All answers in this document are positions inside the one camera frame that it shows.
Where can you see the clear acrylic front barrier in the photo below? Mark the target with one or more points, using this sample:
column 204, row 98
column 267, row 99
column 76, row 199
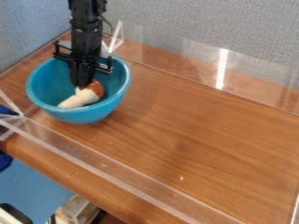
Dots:
column 132, row 181

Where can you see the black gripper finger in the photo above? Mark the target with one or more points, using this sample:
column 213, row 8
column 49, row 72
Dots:
column 75, row 74
column 88, row 73

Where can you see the blue object at left edge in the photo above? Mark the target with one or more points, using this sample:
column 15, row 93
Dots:
column 5, row 159

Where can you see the toy mushroom brown cap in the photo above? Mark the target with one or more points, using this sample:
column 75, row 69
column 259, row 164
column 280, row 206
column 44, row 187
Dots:
column 84, row 96

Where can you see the clear acrylic back barrier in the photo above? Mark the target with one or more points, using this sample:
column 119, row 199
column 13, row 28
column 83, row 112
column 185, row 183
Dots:
column 252, row 78

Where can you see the metallic box under table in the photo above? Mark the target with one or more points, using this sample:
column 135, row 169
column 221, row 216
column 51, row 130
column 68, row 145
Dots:
column 76, row 211

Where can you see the clear acrylic left bracket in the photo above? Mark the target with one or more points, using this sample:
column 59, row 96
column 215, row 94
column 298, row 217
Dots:
column 15, row 118

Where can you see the blue bowl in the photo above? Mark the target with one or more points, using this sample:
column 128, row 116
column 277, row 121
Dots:
column 48, row 88

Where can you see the black device bottom left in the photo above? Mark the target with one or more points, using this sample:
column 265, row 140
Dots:
column 12, row 216

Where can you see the clear acrylic barrier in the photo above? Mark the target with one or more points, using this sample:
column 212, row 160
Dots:
column 252, row 78
column 132, row 181

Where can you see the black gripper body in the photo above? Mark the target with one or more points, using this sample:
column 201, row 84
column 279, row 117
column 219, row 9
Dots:
column 84, row 49

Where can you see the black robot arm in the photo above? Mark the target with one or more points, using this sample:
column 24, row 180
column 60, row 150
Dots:
column 87, row 17

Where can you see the clear acrylic corner bracket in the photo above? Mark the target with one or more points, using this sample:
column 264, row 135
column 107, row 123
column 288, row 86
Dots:
column 116, row 40

